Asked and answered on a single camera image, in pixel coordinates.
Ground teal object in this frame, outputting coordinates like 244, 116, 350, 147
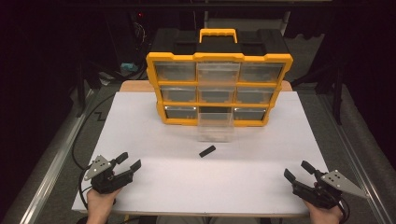
120, 62, 139, 72

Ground black cable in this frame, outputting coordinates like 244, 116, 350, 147
337, 195, 351, 224
71, 92, 117, 213

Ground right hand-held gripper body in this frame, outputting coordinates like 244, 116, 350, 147
291, 169, 371, 210

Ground dark metal stand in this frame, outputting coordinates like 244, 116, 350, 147
76, 60, 88, 119
332, 66, 345, 126

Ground person's right hand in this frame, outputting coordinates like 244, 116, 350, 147
303, 199, 344, 224

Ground small black block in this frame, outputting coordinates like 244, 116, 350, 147
198, 145, 217, 159

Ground metal floor rail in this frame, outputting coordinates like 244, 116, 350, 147
316, 92, 396, 224
18, 88, 96, 224

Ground clear plastic drawer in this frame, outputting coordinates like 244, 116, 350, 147
196, 112, 235, 144
196, 62, 241, 84

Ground set of clear cabinet drawers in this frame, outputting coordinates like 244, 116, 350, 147
154, 61, 285, 121

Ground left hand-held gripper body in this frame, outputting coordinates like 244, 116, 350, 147
83, 154, 134, 195

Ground person's left hand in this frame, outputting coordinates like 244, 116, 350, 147
86, 187, 121, 224

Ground yellow black organizer cabinet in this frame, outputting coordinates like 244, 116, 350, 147
146, 28, 294, 128

